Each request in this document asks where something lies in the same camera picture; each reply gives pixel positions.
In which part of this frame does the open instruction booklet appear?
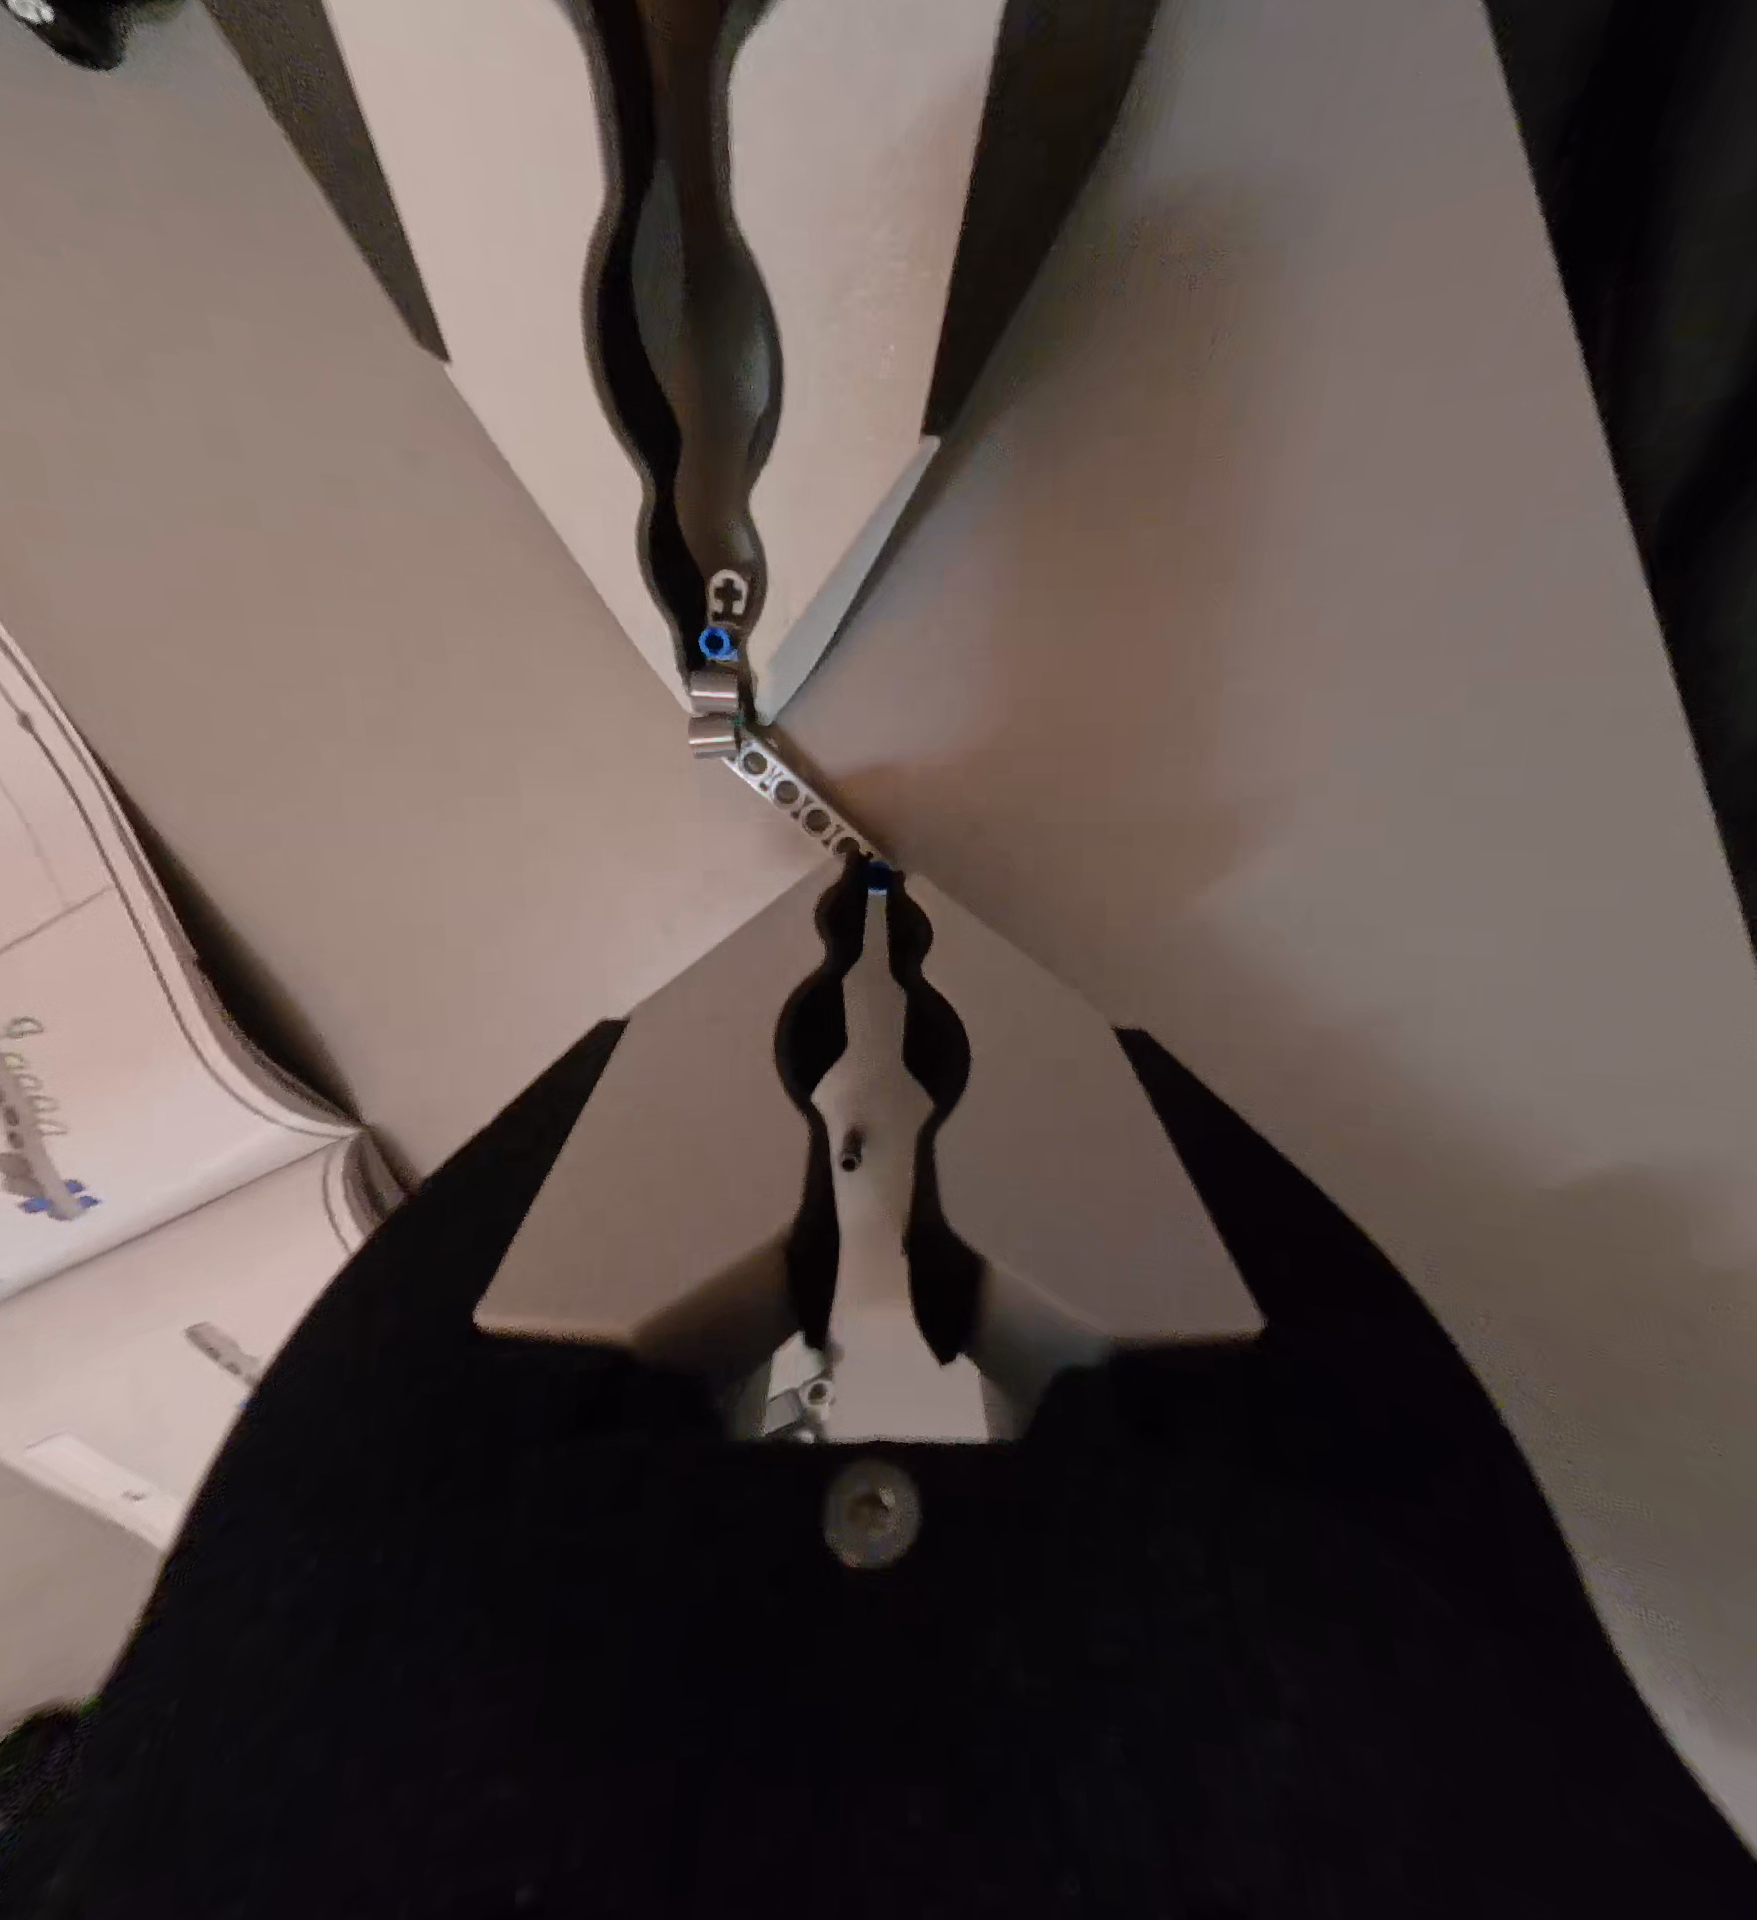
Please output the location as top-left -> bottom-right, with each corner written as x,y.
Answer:
0,511 -> 406,1553

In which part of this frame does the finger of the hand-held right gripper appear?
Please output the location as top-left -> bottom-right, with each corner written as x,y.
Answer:
726,0 -> 1166,730
204,0 -> 726,687

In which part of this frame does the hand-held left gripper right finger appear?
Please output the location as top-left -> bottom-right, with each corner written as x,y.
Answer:
883,873 -> 1268,1384

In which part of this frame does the grey angled toy beam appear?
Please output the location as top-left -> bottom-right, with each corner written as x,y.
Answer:
688,566 -> 883,873

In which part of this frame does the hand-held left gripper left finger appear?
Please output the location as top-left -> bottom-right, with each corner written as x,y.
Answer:
472,873 -> 861,1377

